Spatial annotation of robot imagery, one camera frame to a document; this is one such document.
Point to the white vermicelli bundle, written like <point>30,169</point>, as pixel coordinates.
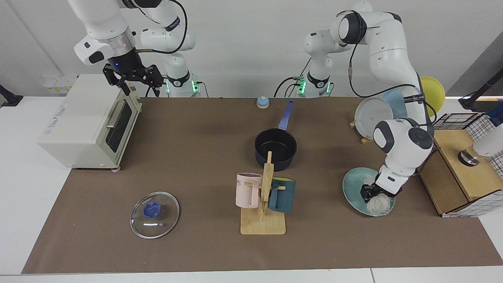
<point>379,206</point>

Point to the glass lid blue knob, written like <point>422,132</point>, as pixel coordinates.
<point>155,216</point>

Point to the teal round plate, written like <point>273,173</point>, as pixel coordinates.
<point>351,186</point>

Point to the wooden plate rack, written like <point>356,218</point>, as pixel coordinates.
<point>366,139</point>

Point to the pale grey plate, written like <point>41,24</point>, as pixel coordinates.
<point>371,114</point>

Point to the light blue plate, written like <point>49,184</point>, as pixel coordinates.
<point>397,102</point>

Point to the yellow plate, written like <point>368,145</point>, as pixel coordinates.
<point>434,92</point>

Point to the pale toaster oven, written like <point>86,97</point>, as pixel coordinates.
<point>82,122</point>

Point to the dark teal mug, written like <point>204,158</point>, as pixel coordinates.
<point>283,196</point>

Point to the brown table cloth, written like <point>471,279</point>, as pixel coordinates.
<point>188,177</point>

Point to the small blue round thing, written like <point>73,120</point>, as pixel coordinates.
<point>263,103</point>

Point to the wooden cup stand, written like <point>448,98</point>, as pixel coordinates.
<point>263,226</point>

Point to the black stand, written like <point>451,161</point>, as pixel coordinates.
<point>10,98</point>
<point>471,101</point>

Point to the white bottle silver end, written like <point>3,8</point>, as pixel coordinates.
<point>487,145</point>

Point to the pink mug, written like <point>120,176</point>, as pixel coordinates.
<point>246,190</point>

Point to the white wall socket strip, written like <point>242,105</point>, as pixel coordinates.
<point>59,84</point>

